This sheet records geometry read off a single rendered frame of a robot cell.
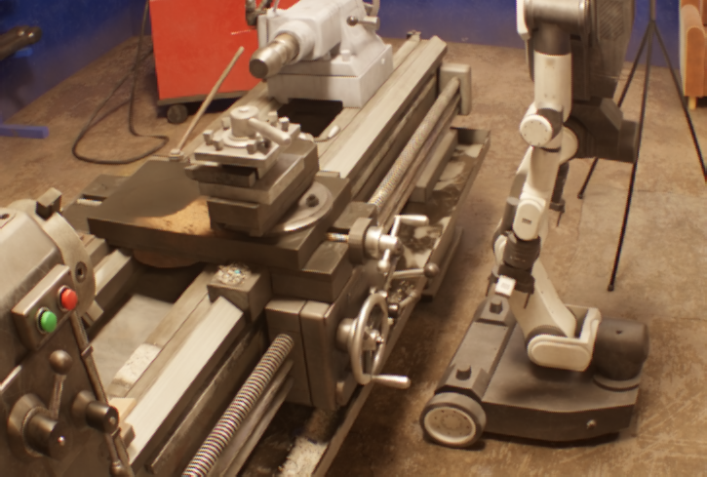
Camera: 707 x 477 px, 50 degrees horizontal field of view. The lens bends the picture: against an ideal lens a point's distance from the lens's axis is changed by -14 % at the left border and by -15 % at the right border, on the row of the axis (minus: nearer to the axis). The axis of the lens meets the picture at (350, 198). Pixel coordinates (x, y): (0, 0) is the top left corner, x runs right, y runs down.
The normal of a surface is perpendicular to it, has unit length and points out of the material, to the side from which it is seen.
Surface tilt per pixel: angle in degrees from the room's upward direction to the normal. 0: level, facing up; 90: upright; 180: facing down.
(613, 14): 90
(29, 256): 45
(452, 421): 90
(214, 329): 36
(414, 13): 90
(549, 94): 90
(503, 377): 0
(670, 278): 0
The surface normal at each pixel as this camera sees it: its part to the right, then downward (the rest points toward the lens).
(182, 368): 0.50, -0.65
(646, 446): -0.07, -0.88
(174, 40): 0.01, 0.47
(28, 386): 0.94, 0.11
